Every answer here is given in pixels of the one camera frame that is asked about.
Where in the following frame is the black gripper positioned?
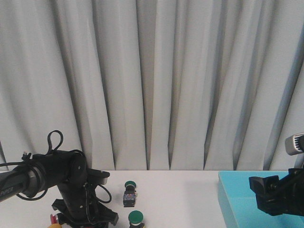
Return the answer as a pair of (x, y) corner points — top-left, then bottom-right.
(249, 168), (304, 216)
(52, 178), (118, 228)

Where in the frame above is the yellow push button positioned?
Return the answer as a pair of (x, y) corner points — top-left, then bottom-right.
(48, 223), (62, 228)

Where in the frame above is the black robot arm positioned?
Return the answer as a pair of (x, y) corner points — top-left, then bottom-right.
(248, 168), (304, 216)
(0, 151), (119, 228)

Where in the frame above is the light blue plastic box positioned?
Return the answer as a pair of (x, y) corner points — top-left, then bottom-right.
(218, 171), (304, 228)

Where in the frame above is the lying red push button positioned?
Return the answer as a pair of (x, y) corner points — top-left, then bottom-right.
(50, 214), (59, 224)

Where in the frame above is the lying green push button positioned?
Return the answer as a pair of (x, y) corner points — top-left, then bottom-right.
(123, 180), (137, 208)

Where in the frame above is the upright green push button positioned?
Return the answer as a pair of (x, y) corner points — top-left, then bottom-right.
(128, 210), (145, 228)

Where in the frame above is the grey pleated curtain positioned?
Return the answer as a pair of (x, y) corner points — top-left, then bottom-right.
(0, 0), (304, 170)

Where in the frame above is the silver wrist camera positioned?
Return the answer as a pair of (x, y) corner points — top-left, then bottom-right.
(285, 133), (304, 156)

